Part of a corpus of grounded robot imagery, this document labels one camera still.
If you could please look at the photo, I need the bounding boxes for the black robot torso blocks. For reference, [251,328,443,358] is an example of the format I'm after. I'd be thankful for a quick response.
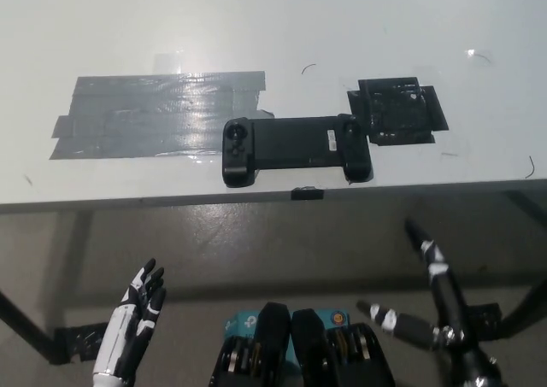
[207,302,397,387]

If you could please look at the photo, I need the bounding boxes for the large grey duct tape patch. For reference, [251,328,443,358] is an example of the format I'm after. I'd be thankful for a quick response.
[48,71,275,161]

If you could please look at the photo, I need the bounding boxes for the small black tape strip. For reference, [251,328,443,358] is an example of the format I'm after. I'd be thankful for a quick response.
[291,185,326,202]

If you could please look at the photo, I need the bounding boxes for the black handheld game controller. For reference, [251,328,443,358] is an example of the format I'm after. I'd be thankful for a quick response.
[221,113,374,190]

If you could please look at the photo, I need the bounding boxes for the black tape patch with square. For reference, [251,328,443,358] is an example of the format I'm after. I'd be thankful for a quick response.
[346,76,450,147]

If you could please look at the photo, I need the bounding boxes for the black table leg frame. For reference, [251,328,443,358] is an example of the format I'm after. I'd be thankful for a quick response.
[0,287,72,365]
[478,189,547,348]

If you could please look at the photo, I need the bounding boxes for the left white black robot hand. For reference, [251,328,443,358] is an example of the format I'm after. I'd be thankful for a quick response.
[92,257,168,383]

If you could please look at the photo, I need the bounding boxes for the teal cardboard box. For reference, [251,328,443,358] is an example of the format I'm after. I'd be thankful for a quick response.
[222,309,352,369]

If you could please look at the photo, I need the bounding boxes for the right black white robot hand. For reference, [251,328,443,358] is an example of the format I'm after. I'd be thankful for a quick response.
[356,218,470,353]

